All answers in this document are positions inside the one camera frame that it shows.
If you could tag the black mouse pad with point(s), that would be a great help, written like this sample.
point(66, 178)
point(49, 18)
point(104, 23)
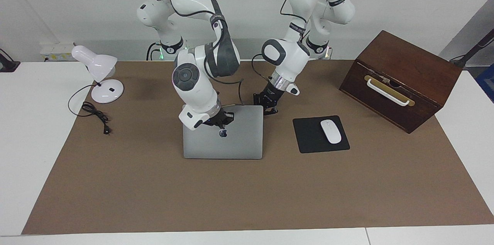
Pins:
point(308, 137)

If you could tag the brown table mat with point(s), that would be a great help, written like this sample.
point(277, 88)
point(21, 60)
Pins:
point(247, 198)

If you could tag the dark brown wooden box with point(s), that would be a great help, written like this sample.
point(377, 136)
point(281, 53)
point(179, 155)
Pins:
point(424, 90)

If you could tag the silver grey laptop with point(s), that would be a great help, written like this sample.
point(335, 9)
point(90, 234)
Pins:
point(231, 144)

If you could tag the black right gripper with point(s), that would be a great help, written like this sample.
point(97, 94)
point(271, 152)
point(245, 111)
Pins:
point(218, 119)

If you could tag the white power strip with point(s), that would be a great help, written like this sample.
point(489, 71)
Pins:
point(54, 50)

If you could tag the white computer mouse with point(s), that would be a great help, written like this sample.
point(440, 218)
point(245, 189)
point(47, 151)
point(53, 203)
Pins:
point(331, 132)

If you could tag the white desk lamp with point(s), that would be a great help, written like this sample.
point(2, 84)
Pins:
point(96, 61)

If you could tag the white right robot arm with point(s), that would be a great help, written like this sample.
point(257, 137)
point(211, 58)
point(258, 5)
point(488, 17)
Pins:
point(193, 83)

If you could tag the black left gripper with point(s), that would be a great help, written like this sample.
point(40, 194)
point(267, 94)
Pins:
point(273, 93)

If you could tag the black stand pole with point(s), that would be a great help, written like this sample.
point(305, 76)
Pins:
point(472, 50)

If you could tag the blue crate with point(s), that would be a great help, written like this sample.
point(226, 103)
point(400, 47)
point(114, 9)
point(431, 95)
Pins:
point(488, 83)

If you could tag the black clamp mount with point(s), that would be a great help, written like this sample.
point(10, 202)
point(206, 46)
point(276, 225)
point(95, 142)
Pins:
point(7, 65)

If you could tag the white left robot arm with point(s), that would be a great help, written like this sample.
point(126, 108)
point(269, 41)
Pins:
point(293, 56)

